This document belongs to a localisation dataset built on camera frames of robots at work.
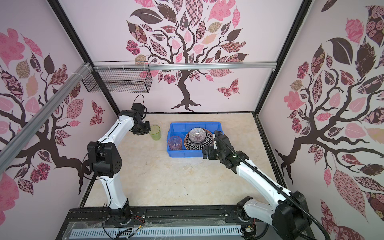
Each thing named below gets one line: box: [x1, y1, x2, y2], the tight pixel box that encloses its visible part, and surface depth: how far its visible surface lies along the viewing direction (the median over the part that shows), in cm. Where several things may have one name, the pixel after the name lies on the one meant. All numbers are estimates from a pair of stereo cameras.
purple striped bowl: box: [188, 127, 206, 144], surface depth 98 cm
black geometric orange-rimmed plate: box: [184, 128, 214, 151], surface depth 99 cm
